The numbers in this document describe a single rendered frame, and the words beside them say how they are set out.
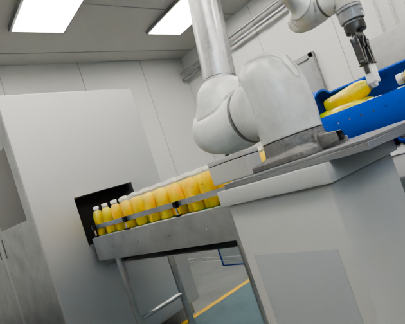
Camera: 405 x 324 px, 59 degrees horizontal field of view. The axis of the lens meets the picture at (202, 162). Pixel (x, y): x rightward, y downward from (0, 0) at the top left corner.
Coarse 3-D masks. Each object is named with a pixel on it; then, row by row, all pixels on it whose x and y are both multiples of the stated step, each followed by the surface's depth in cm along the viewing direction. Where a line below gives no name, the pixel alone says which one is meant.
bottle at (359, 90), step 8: (360, 80) 135; (352, 88) 135; (360, 88) 133; (368, 88) 133; (336, 96) 140; (344, 96) 137; (352, 96) 136; (360, 96) 135; (328, 104) 142; (336, 104) 140
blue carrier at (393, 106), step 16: (400, 64) 132; (384, 80) 140; (320, 96) 153; (384, 96) 119; (400, 96) 115; (320, 112) 152; (336, 112) 130; (352, 112) 126; (368, 112) 123; (384, 112) 120; (400, 112) 117; (336, 128) 131; (352, 128) 128; (368, 128) 125
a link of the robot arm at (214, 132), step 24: (192, 0) 110; (216, 0) 109; (192, 24) 112; (216, 24) 107; (216, 48) 105; (216, 72) 104; (216, 96) 99; (216, 120) 98; (216, 144) 102; (240, 144) 98
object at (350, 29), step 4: (356, 20) 130; (360, 20) 130; (348, 24) 131; (352, 24) 130; (356, 24) 130; (360, 24) 130; (364, 24) 130; (344, 28) 134; (348, 28) 132; (352, 28) 131; (356, 28) 130; (360, 28) 130; (364, 28) 132; (348, 32) 132; (352, 32) 131; (356, 32) 130; (360, 32) 133; (348, 36) 135; (352, 36) 131; (360, 40) 131
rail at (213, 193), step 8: (208, 192) 171; (216, 192) 168; (184, 200) 184; (192, 200) 180; (200, 200) 176; (152, 208) 203; (160, 208) 198; (168, 208) 194; (128, 216) 221; (136, 216) 215; (104, 224) 242; (112, 224) 235
